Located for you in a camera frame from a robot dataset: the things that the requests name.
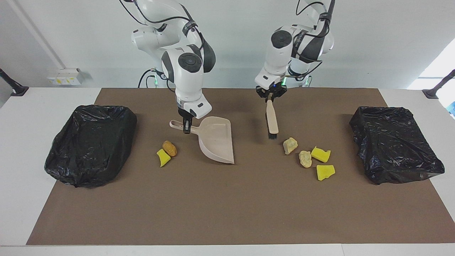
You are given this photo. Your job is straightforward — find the beige hand brush black bristles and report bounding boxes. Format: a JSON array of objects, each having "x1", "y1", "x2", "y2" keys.
[{"x1": 266, "y1": 100, "x2": 279, "y2": 139}]

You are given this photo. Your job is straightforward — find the brown bread roll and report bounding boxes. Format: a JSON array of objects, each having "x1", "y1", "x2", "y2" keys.
[{"x1": 162, "y1": 140, "x2": 177, "y2": 157}]

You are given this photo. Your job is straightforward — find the beige plastic dustpan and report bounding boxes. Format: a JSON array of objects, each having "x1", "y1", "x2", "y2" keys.
[{"x1": 169, "y1": 116, "x2": 235, "y2": 165}]

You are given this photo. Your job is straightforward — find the small yellow sponge wedge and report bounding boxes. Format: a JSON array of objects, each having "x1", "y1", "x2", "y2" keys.
[{"x1": 156, "y1": 149, "x2": 171, "y2": 167}]

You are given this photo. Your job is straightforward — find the angular beige bread piece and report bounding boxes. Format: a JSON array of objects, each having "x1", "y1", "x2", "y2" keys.
[{"x1": 283, "y1": 137, "x2": 299, "y2": 155}]

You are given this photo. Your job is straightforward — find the round beige bread piece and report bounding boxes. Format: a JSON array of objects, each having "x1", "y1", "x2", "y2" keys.
[{"x1": 299, "y1": 150, "x2": 312, "y2": 168}]

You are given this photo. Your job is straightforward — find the yellow sponge piece with tail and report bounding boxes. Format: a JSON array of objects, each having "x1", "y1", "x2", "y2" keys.
[{"x1": 311, "y1": 146, "x2": 331, "y2": 163}]

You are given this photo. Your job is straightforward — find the black bag-lined bin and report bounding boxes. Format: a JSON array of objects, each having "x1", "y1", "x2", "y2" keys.
[
  {"x1": 44, "y1": 105, "x2": 138, "y2": 188},
  {"x1": 349, "y1": 106, "x2": 445, "y2": 185}
]

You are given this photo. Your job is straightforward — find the brown table mat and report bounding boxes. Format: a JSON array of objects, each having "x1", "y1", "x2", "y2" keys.
[{"x1": 26, "y1": 88, "x2": 455, "y2": 246}]

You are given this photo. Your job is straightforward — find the black base cable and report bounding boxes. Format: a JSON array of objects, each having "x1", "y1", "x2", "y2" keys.
[{"x1": 138, "y1": 69, "x2": 167, "y2": 93}]

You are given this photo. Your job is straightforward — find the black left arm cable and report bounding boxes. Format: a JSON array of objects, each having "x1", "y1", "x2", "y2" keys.
[{"x1": 295, "y1": 0, "x2": 336, "y2": 77}]

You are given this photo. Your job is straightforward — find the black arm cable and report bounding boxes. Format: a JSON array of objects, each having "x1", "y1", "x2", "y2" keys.
[
  {"x1": 295, "y1": 0, "x2": 336, "y2": 77},
  {"x1": 119, "y1": 0, "x2": 207, "y2": 50}
]

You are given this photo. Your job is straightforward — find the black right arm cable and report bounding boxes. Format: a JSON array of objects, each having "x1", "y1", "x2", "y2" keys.
[{"x1": 119, "y1": 0, "x2": 207, "y2": 50}]

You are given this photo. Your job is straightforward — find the white wall socket box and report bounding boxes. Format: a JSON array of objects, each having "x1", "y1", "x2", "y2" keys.
[{"x1": 47, "y1": 68, "x2": 85, "y2": 86}]

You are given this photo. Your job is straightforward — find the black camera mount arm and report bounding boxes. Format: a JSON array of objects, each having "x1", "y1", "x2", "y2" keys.
[
  {"x1": 422, "y1": 69, "x2": 455, "y2": 99},
  {"x1": 0, "y1": 68, "x2": 30, "y2": 97}
]

